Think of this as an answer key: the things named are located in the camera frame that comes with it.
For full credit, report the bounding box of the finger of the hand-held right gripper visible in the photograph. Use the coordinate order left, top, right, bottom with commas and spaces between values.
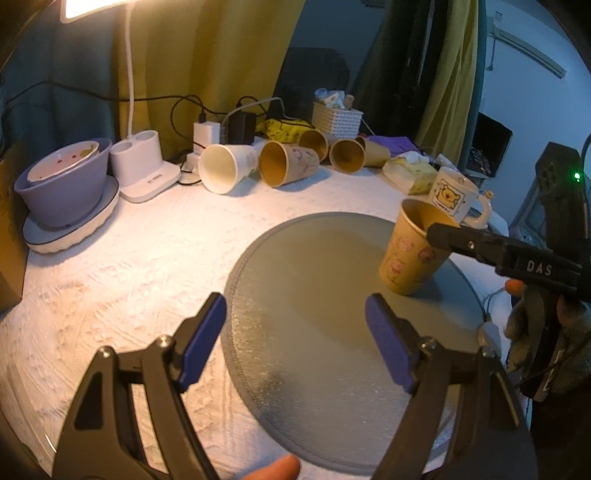
426, 222, 509, 278

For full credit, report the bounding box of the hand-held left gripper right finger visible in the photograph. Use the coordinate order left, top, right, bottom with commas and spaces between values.
364, 292, 539, 480

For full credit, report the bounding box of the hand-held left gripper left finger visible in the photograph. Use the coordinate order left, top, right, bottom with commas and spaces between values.
52, 292, 228, 480

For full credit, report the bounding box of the brown printed paper cup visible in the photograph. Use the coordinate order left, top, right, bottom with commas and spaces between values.
379, 198, 461, 296
257, 140, 321, 188

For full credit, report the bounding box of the white paper cup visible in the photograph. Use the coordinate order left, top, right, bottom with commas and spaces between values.
198, 143, 259, 195

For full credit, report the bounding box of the person's right hand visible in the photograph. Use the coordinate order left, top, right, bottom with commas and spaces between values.
504, 278, 591, 397

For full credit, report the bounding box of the person's left hand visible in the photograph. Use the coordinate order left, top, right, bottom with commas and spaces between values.
238, 454, 301, 480

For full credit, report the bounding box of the white mug with bear print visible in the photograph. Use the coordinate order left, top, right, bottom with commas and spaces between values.
425, 167, 494, 230

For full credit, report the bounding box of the yellow tissue pack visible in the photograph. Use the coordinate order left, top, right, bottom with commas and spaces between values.
382, 151, 440, 195

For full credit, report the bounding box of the black laptop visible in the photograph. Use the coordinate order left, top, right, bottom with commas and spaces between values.
465, 112, 514, 179

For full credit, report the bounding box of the round grey mat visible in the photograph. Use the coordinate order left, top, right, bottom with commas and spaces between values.
220, 211, 491, 477

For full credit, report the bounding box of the purple cloth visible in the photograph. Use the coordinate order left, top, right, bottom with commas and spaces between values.
366, 135, 419, 156

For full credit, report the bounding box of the white air conditioner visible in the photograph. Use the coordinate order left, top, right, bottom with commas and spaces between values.
488, 24, 568, 79

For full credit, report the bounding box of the yellow curtain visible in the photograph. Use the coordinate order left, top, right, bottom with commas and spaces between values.
112, 0, 306, 155
414, 0, 482, 149

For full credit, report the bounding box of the white woven basket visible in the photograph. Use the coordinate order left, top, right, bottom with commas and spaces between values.
311, 101, 364, 140

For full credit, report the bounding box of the round white scalloped plate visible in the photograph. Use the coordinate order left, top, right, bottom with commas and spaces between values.
23, 177, 120, 254

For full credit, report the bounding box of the white power adapter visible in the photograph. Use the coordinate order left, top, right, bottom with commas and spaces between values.
177, 148, 205, 186
192, 121, 223, 151

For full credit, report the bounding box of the white desk lamp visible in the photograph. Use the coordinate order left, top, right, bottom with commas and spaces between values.
60, 0, 182, 203

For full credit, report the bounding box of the purple bowl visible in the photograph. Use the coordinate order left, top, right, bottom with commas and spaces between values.
14, 137, 114, 230

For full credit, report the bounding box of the yellow snack packet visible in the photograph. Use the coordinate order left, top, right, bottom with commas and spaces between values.
255, 118, 315, 142

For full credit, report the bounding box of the black power adapter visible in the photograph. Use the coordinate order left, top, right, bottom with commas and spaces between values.
228, 111, 257, 145

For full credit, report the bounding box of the cardboard box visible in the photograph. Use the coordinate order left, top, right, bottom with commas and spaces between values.
0, 137, 31, 313

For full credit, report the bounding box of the black cable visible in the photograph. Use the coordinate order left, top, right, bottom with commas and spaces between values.
0, 80, 206, 139

